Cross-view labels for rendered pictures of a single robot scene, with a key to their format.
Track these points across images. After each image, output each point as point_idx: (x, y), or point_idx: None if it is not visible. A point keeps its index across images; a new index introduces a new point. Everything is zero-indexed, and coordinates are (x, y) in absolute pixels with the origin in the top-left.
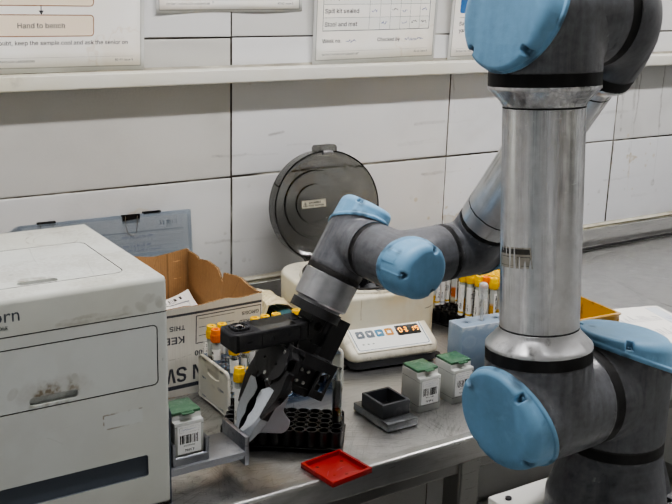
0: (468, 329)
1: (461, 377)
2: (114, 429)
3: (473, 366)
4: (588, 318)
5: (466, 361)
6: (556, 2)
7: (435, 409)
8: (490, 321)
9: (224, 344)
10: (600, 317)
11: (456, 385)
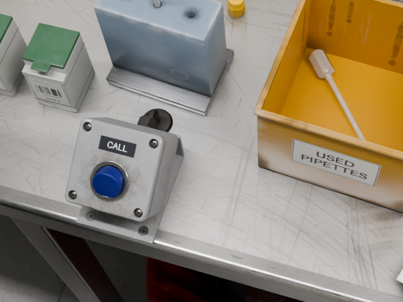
0: (105, 13)
1: (41, 84)
2: None
3: (134, 62)
4: (331, 134)
5: (44, 69)
6: None
7: (6, 96)
8: (162, 18)
9: None
10: (363, 147)
11: (35, 88)
